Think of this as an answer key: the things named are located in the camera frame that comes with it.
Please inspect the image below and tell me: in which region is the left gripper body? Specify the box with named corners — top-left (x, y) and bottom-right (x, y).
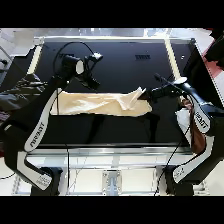
top-left (79, 71), bottom-right (102, 90)

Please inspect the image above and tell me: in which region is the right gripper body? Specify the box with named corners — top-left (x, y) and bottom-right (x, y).
top-left (145, 86), bottom-right (168, 102)

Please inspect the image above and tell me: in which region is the cream shirt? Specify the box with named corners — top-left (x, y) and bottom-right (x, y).
top-left (49, 86), bottom-right (153, 118)

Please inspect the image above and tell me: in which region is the white garment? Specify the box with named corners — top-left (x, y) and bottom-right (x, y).
top-left (175, 107), bottom-right (194, 146)

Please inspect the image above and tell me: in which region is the heap of clothes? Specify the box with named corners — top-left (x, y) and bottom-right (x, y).
top-left (0, 72), bottom-right (48, 122)

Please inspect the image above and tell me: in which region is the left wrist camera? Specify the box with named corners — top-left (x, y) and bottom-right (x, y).
top-left (83, 52), bottom-right (104, 72)

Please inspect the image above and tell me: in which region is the black cable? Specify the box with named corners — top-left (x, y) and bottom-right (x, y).
top-left (153, 122), bottom-right (194, 197)
top-left (65, 145), bottom-right (72, 197)
top-left (52, 40), bottom-right (96, 78)

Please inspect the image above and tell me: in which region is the silver frame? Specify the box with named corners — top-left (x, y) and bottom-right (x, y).
top-left (12, 35), bottom-right (212, 197)

